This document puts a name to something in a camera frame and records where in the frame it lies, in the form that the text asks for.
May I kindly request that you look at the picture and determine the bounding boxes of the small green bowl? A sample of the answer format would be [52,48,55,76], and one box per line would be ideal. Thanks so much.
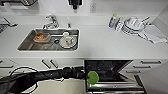
[86,71,100,85]

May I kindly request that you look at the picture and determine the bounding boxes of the stainless steel dishwasher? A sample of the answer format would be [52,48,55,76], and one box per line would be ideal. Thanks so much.
[83,59,147,94]

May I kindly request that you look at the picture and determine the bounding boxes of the white lower cabinet door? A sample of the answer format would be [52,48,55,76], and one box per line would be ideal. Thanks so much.
[49,59,85,69]
[9,59,51,73]

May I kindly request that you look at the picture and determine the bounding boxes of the dishes in sink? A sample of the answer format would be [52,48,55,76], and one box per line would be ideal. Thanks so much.
[32,32,52,43]
[60,31,78,50]

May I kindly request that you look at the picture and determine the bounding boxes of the small chrome counter knob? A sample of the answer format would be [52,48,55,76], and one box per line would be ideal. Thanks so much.
[67,22,72,29]

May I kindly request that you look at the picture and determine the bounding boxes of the chrome sink faucet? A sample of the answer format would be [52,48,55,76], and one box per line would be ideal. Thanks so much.
[42,14,60,30]

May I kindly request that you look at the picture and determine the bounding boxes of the stainless steel sink basin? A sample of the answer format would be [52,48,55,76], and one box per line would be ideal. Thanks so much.
[17,28,81,52]

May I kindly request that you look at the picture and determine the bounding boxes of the blue dish soap bottle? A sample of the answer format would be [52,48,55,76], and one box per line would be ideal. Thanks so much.
[108,13,119,29]

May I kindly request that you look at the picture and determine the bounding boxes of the small white bottle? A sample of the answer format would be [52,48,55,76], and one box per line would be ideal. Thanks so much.
[115,20,124,32]

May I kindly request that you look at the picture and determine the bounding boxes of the white plate stack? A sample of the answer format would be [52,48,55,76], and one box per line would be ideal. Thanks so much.
[120,17,150,36]

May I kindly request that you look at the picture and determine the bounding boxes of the white bowl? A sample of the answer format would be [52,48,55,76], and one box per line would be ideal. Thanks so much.
[126,16,141,28]

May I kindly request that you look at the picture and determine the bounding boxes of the dish drying rack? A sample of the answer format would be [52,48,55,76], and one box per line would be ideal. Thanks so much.
[0,17,18,34]

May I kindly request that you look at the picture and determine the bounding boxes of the steel paper towel dispenser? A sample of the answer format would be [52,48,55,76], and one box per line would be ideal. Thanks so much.
[0,0,39,7]

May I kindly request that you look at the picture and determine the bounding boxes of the black cabinet bar handle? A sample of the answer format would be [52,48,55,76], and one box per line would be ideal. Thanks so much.
[41,59,52,70]
[49,59,59,69]

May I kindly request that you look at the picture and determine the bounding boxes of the white wall outlet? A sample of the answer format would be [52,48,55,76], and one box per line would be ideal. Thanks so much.
[90,2,97,14]

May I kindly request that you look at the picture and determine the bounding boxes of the black wall soap dispenser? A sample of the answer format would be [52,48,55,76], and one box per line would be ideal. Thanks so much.
[68,0,83,10]

